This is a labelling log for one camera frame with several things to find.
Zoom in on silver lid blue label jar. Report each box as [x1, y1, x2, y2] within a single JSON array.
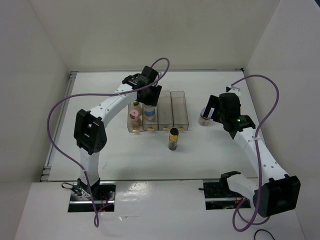
[[143, 104, 156, 121]]

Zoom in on white lid red logo jar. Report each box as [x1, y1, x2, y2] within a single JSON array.
[[198, 114, 212, 126]]

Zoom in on pink lid spice bottle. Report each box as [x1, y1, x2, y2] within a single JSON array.
[[129, 109, 141, 129]]

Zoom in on gold black pepper grinder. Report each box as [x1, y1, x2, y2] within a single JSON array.
[[168, 127, 179, 151]]

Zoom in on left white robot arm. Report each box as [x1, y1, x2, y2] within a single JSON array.
[[73, 66, 162, 200]]

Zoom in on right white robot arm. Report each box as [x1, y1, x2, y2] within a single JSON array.
[[203, 92, 301, 218]]

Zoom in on clear organizer bin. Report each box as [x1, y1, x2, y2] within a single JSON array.
[[142, 106, 158, 132], [127, 101, 143, 133], [157, 90, 173, 131], [170, 91, 189, 131]]

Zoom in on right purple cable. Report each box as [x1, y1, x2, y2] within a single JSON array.
[[225, 74, 280, 232]]

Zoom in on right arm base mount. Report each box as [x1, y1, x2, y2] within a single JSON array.
[[198, 180, 244, 211]]

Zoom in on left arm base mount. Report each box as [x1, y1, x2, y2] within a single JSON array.
[[61, 181, 116, 213]]

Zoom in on black cable on floor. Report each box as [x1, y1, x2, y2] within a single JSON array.
[[254, 228, 276, 240]]

